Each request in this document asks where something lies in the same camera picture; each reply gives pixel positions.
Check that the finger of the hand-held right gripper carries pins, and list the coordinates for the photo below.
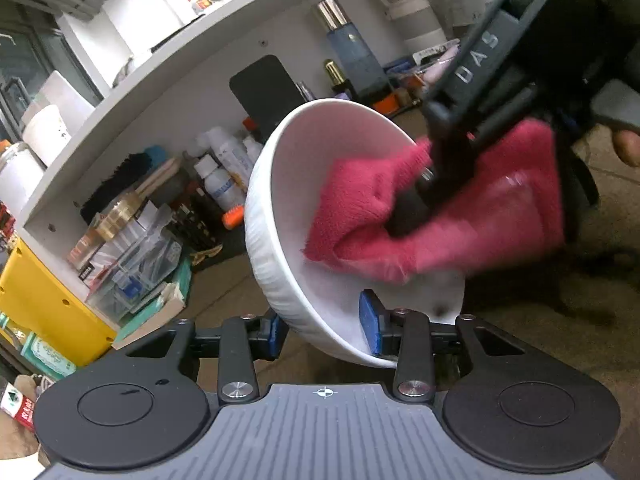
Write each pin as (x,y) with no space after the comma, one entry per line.
(580,175)
(425,190)

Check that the clear plastic box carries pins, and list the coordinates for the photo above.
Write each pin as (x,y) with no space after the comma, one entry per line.
(135,275)

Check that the beige jug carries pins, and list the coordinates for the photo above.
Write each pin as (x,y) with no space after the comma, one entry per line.
(417,15)

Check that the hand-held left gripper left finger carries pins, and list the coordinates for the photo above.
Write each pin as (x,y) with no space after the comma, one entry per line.
(274,336)

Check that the small gold-capped dark bottle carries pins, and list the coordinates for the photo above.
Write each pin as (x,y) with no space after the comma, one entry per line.
(337,80)

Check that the white ribbed bowl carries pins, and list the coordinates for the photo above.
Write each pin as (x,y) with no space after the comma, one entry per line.
(300,160)

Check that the white shelf unit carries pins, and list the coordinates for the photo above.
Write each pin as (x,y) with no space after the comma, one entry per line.
(200,60)

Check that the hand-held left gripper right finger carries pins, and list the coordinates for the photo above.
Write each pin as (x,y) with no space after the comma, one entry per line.
(370,324)

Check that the small white bottle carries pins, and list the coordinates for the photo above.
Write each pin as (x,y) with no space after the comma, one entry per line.
(252,149)

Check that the white storage container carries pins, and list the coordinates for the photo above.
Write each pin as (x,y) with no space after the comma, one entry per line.
(55,115)

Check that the green tissue packet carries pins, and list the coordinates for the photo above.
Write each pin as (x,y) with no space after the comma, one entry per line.
(47,355)

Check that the gold round tin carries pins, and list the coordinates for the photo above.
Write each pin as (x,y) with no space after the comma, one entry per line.
(120,215)

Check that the teal box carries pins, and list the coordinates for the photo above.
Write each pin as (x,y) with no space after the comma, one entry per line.
(170,305)

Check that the blue thermos bottle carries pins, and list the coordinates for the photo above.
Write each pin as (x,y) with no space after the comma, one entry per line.
(357,55)

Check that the pink cloth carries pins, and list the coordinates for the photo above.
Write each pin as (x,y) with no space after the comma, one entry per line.
(360,200)

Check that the small red-capped bottle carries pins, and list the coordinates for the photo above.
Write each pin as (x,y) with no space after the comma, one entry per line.
(197,4)

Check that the black brush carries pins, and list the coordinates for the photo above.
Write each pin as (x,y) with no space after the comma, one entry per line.
(117,182)

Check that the person's right hand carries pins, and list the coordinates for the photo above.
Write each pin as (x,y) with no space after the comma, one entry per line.
(629,147)

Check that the white bottle with blue label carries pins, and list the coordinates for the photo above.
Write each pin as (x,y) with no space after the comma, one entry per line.
(220,185)

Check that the black phone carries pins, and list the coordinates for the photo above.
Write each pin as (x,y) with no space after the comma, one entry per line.
(262,95)

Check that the orange container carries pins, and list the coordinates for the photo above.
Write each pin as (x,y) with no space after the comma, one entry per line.
(386,105)

